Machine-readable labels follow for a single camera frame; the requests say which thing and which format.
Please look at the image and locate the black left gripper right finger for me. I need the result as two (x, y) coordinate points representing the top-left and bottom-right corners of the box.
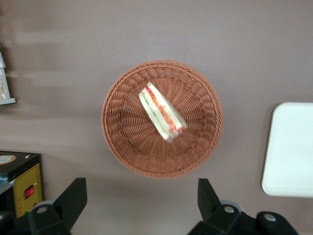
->
(188, 178), (299, 235)

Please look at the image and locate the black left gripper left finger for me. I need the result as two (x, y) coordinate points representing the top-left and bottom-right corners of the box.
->
(28, 178), (88, 235)

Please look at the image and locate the triangular sandwich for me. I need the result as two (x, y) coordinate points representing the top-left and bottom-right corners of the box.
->
(138, 81), (187, 143)

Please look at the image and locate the beige plastic tray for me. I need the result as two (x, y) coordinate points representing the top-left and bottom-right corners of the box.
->
(261, 102), (313, 198)

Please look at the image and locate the brown round wicker basket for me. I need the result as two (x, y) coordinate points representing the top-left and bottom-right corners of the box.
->
(101, 60), (224, 179)

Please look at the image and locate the black yellow control box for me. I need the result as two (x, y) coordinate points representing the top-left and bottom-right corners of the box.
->
(0, 151), (44, 219)

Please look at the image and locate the grey snack rack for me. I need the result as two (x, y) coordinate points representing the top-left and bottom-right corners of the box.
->
(0, 44), (17, 105)

